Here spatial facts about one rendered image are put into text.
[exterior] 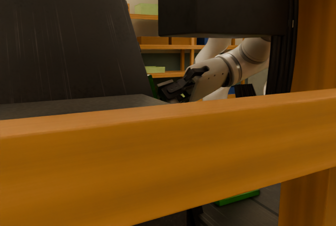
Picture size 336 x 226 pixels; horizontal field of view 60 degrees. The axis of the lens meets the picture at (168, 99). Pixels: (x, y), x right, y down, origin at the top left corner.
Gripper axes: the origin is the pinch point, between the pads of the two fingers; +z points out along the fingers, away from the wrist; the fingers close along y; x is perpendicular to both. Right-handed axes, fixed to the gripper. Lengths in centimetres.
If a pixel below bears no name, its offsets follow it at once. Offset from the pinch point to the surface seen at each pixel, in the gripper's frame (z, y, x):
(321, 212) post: -3.5, 10.6, 35.3
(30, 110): 28.3, 15.9, 0.7
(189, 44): -315, -392, -298
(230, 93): -390, -492, -192
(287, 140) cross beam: 6.6, 28.5, 25.4
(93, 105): 19.6, 14.3, 3.2
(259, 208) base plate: -13.5, -24.0, 30.6
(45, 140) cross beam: 28.2, 35.7, 17.5
